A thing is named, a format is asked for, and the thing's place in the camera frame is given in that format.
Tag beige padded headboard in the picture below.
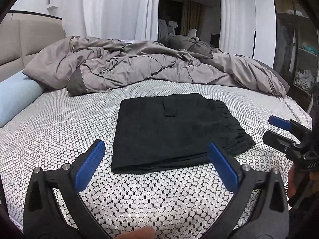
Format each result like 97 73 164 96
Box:
1 10 66 81

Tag right hand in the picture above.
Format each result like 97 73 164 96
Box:
287 165 297 199

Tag grey rumpled duvet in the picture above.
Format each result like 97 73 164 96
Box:
23 35 290 97

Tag light blue pillow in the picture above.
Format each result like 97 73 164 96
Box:
0 71 45 127

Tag white honeycomb mattress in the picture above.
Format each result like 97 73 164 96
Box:
1 80 312 238

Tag white curtain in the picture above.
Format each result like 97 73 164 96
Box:
61 0 159 41

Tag dark wardrobe shelf unit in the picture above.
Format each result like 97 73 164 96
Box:
274 0 318 112

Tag left hand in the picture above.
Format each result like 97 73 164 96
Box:
115 227 155 239

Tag black pants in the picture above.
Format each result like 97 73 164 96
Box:
111 94 256 174

